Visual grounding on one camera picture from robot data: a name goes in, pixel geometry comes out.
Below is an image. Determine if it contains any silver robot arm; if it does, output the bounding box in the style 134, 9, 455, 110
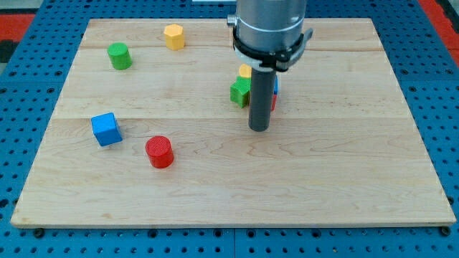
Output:
234, 0, 307, 52

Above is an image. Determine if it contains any green star block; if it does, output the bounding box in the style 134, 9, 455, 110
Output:
230, 77, 251, 108

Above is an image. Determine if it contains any small red block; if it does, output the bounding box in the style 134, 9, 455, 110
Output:
271, 95, 277, 111

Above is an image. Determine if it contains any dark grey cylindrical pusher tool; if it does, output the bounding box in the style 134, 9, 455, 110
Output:
248, 70, 276, 132

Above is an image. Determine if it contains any small yellow block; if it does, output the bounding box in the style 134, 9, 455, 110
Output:
238, 64, 252, 78

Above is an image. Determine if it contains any small blue block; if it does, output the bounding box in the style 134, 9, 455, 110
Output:
273, 75, 279, 95

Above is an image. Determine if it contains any red cylinder block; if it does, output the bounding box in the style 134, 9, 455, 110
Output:
145, 135, 174, 168

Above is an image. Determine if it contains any light wooden board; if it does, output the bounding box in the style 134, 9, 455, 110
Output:
11, 19, 456, 229

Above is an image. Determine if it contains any yellow hexagon block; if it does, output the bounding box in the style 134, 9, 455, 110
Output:
164, 24, 185, 50

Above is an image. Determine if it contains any blue cube block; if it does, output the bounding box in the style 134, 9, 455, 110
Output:
90, 113, 123, 146

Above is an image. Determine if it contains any green cylinder block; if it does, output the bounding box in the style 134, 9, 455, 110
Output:
107, 42, 133, 70

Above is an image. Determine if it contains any black white clamp ring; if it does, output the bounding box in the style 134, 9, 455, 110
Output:
232, 27, 314, 72

